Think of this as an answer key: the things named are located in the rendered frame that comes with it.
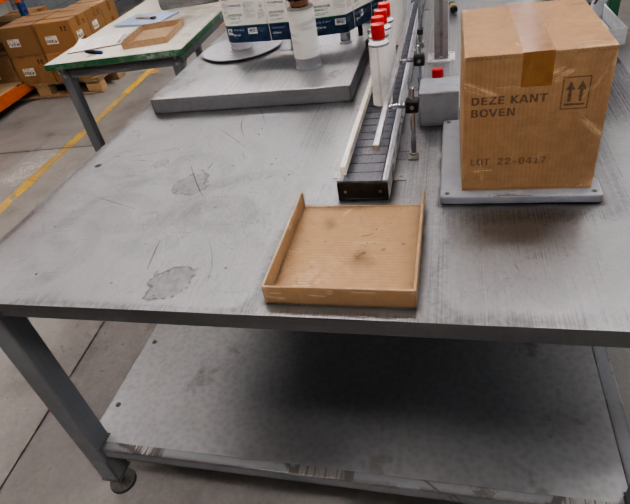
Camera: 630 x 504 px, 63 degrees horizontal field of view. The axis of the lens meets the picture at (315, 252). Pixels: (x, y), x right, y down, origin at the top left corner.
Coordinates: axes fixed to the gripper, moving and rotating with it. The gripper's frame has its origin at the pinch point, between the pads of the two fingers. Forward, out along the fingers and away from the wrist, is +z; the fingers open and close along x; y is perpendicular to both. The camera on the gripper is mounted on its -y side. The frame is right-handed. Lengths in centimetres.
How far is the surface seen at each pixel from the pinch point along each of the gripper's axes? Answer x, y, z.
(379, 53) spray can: 70, -59, -16
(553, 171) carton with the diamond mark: 35, -97, -3
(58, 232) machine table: 143, -105, 3
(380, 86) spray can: 70, -59, -8
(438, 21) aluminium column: 55, -12, -9
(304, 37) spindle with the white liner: 96, -24, -12
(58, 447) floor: 181, -113, 86
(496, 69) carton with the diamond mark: 46, -97, -23
